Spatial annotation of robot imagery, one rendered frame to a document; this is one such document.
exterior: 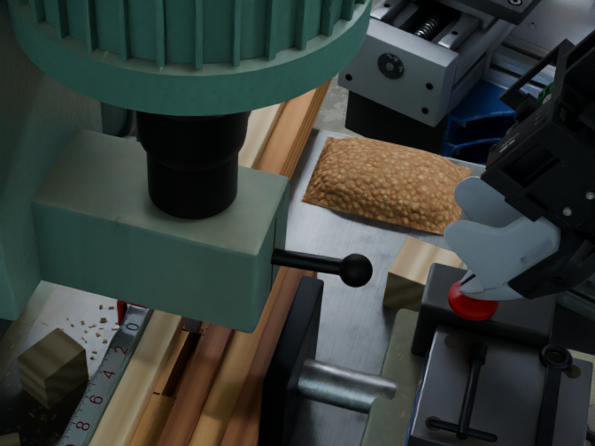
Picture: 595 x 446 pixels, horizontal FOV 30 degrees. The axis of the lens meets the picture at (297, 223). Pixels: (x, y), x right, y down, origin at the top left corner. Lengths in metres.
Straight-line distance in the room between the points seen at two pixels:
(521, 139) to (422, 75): 0.73
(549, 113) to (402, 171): 0.36
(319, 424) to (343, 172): 0.23
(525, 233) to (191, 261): 0.19
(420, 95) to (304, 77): 0.81
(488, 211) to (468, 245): 0.04
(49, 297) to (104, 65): 0.49
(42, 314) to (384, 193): 0.30
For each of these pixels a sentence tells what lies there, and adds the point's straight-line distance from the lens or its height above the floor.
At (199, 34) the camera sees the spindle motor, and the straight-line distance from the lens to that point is 0.46.
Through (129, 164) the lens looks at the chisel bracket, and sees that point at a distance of 0.66.
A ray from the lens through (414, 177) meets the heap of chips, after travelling 0.88.
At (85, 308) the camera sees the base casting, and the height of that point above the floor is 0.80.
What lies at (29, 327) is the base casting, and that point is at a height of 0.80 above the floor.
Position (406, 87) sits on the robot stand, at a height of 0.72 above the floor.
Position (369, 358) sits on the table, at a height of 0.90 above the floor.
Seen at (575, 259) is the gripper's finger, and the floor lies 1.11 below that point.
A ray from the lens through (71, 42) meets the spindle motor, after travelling 0.49.
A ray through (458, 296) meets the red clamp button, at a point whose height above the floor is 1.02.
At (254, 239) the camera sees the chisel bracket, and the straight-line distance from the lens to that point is 0.62.
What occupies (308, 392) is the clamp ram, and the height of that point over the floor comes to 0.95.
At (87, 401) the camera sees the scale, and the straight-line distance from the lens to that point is 0.69.
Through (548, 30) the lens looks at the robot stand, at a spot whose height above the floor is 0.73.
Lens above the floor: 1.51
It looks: 45 degrees down
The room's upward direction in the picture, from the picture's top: 5 degrees clockwise
